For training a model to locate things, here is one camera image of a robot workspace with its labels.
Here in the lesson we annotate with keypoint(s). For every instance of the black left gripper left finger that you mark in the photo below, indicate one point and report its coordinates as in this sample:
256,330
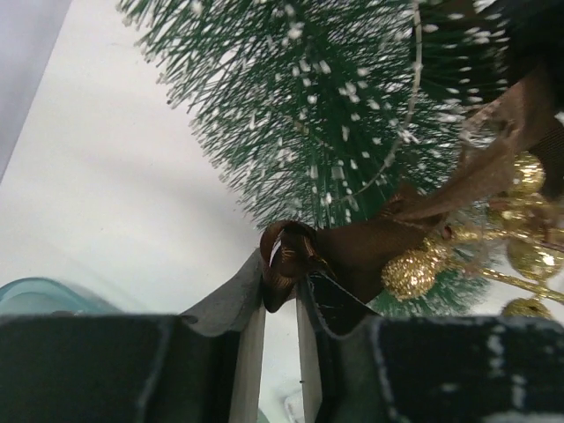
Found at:
202,365

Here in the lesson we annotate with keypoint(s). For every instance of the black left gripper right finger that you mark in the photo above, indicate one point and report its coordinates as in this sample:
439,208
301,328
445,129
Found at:
357,366

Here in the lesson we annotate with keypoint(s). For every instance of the gold glitter berry sprig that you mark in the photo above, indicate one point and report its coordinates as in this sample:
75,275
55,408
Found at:
529,226

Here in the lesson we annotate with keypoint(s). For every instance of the small green christmas tree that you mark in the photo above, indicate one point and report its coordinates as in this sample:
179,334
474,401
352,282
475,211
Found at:
315,109

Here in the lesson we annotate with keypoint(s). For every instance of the brown ribbon bow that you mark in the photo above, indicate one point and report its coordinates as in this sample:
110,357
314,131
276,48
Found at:
356,254

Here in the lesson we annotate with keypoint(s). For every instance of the teal plastic tray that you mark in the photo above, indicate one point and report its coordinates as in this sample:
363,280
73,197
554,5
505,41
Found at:
42,296

